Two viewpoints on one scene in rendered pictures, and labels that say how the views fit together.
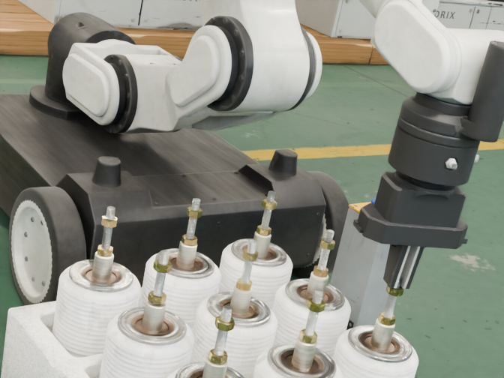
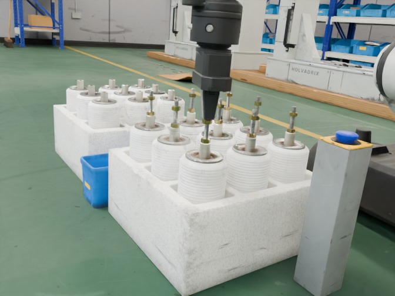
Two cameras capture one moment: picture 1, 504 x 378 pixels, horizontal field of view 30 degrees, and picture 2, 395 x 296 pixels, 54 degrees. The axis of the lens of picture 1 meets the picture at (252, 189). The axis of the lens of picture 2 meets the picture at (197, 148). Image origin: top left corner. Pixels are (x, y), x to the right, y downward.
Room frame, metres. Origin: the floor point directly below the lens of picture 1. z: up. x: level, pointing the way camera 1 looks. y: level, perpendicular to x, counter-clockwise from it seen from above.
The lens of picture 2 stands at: (1.02, -0.90, 0.50)
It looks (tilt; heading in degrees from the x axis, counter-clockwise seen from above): 18 degrees down; 96
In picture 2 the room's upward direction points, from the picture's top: 5 degrees clockwise
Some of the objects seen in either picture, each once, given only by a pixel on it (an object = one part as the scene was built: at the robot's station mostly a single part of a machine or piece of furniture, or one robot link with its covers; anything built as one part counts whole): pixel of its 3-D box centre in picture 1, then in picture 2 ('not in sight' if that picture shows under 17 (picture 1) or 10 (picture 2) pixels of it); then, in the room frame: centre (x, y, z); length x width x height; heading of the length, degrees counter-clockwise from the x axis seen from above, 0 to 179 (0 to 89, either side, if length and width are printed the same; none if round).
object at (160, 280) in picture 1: (159, 283); (191, 103); (0.90, 0.08, 0.30); 0.01 x 0.01 x 0.08
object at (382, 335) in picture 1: (382, 334); (204, 150); (0.96, -0.18, 0.26); 0.02 x 0.02 x 0.03
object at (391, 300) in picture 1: (390, 305); (206, 131); (0.96, -0.18, 0.30); 0.01 x 0.01 x 0.08
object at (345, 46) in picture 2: not in sight; (350, 46); (2.67, 5.70, 0.36); 0.50 x 0.38 x 0.21; 39
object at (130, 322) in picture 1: (151, 326); (190, 123); (0.90, 0.08, 0.25); 0.08 x 0.08 x 0.01
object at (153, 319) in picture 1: (154, 316); (190, 118); (0.90, 0.08, 0.26); 0.02 x 0.02 x 0.03
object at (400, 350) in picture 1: (379, 344); (204, 156); (0.96, -0.18, 0.25); 0.08 x 0.08 x 0.01
